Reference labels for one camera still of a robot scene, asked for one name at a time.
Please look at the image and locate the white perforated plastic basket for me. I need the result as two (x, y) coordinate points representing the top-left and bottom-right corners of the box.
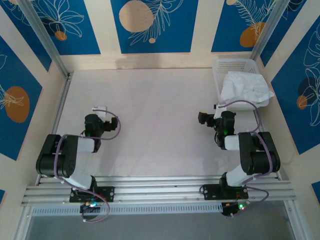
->
(212, 58), (272, 111)

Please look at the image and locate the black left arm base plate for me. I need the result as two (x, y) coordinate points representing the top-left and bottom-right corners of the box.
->
(69, 186), (116, 204)

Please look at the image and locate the aluminium table side rail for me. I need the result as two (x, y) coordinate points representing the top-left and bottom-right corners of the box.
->
(51, 72), (74, 136)

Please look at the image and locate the white t-shirt with black print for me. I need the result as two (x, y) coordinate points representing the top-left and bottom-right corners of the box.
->
(219, 71), (275, 105)

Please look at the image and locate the aluminium corner post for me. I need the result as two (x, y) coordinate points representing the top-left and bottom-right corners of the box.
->
(18, 0), (74, 78)
(251, 0), (291, 61)

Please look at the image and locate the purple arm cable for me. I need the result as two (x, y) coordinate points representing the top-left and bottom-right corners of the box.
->
(216, 99), (274, 205)
(53, 111), (122, 223)

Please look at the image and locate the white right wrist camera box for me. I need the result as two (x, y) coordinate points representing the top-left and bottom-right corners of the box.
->
(213, 103), (228, 119)

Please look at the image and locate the grey slotted cable duct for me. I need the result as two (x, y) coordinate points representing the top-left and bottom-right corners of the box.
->
(31, 202), (223, 217)

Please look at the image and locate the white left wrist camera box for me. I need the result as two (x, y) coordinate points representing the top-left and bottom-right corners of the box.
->
(91, 106), (109, 118)

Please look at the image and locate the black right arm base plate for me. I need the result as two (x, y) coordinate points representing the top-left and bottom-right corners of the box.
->
(199, 184), (250, 201)

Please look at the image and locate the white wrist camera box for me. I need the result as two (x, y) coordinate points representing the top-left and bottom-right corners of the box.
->
(91, 106), (109, 118)
(213, 103), (228, 119)

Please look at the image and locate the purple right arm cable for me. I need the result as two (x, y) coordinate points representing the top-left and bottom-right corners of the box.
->
(216, 99), (274, 205)

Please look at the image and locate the aluminium rail frame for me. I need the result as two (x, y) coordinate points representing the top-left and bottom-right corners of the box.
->
(21, 174), (297, 207)

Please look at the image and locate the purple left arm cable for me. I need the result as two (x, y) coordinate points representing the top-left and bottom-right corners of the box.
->
(53, 111), (122, 223)

